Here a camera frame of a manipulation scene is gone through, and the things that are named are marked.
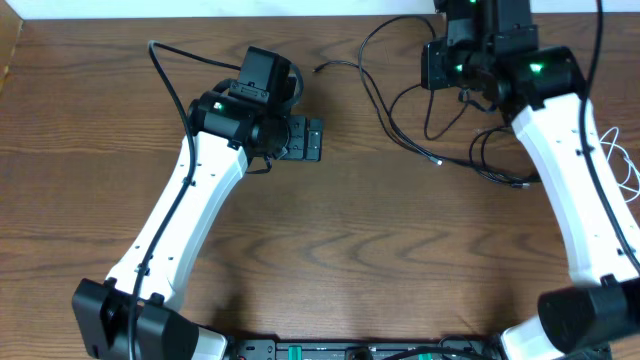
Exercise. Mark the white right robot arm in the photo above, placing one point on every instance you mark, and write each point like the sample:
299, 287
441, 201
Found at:
543, 97

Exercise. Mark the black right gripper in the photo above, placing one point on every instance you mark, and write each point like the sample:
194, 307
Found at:
435, 54

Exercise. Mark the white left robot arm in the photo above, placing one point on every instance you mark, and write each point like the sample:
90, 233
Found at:
135, 312

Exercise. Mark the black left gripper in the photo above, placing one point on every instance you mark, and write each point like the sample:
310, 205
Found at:
304, 138

